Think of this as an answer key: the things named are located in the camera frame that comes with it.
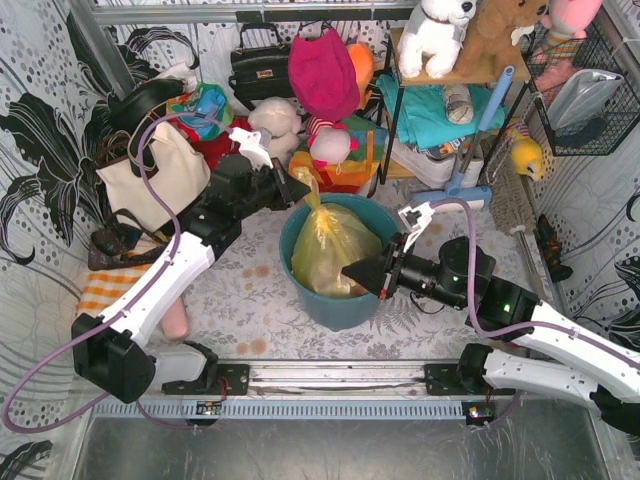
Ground yellow plastic trash bag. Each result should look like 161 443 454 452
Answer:
291 167 382 299

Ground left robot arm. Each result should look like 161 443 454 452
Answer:
71 154 310 404

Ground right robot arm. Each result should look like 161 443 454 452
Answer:
342 233 639 435

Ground teal plastic trash bin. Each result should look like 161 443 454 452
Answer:
279 193 398 332

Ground rainbow striped bag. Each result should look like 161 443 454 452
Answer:
288 115 388 193

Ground cream canvas tote bag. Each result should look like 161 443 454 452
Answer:
94 118 212 232

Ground colourful printed bag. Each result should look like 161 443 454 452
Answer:
166 83 234 142

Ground magenta fuzzy bag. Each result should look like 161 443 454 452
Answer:
288 28 360 122

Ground pink plush pig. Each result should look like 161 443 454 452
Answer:
306 116 359 169

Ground red cloth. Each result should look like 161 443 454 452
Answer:
170 120 239 170

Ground cream plush sheep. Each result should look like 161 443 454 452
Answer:
248 97 302 164

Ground black metal shelf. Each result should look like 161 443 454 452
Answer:
378 28 531 185

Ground white sneaker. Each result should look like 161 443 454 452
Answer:
391 143 484 189

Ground black leather handbag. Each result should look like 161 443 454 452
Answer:
228 22 295 111

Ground grey chenille duster mop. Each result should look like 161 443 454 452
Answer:
485 147 535 235

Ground teal folded cloth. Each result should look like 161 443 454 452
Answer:
395 85 491 150

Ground orange plush toy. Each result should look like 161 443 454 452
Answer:
346 43 374 109

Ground brown patterned handbag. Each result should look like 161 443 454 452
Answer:
88 209 168 271

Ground pink glasses case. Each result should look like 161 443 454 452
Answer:
160 297 189 341

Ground yellow plush duck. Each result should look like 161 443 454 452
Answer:
506 123 543 181

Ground orange checkered cloth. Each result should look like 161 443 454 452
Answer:
76 265 151 317

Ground white plush dog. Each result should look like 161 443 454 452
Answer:
398 0 477 79

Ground brown plush bear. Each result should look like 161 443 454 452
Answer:
454 0 549 76

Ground silver foil pouch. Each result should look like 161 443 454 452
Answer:
547 69 624 130

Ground pink plush toy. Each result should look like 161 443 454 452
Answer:
541 0 602 43

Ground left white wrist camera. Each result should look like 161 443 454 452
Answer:
229 127 273 170

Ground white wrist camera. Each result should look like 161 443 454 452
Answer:
398 202 435 253
229 127 273 170

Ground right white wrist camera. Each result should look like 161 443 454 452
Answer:
398 202 435 253

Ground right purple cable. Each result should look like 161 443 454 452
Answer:
432 197 640 426

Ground purple cable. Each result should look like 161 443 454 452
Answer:
1 112 236 433
432 197 640 426

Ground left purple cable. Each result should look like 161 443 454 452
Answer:
1 112 236 433

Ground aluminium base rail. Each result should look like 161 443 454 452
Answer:
74 357 609 401

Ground black wire basket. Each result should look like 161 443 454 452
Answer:
523 23 639 156

